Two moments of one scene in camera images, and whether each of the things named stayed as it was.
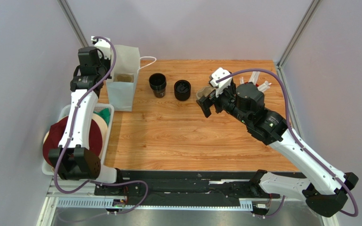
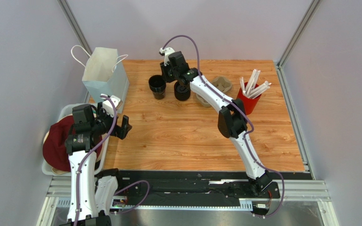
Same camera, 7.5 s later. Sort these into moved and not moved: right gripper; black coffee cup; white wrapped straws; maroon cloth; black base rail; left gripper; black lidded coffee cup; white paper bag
Moved: right gripper; left gripper; white paper bag
Not moved: black coffee cup; maroon cloth; white wrapped straws; black base rail; black lidded coffee cup
